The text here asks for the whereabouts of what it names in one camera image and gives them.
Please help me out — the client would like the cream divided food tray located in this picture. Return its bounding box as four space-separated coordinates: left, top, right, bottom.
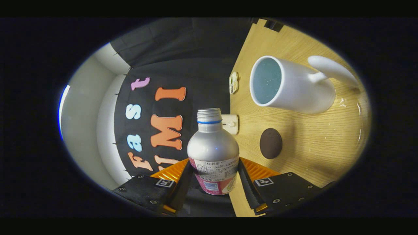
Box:
229 71 239 94

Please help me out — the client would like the black backdrop cloth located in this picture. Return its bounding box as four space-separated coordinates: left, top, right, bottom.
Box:
109 18 258 217

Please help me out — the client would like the dark brown round coaster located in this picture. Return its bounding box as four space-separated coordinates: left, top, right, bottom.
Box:
260 128 283 159

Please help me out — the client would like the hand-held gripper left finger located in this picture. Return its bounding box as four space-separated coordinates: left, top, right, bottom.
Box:
113 158 194 216

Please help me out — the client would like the white toaster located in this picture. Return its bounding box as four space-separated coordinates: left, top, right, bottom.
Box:
221 114 239 135

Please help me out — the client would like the white cup with handle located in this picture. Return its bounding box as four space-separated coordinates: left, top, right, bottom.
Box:
249 55 360 114

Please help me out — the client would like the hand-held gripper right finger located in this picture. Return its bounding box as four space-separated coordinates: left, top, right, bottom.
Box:
238 157 337 216

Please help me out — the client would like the silver juice bottle pink label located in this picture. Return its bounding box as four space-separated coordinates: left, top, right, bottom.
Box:
187 108 240 196

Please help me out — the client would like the wooden table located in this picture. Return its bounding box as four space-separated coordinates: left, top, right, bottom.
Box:
229 19 372 217

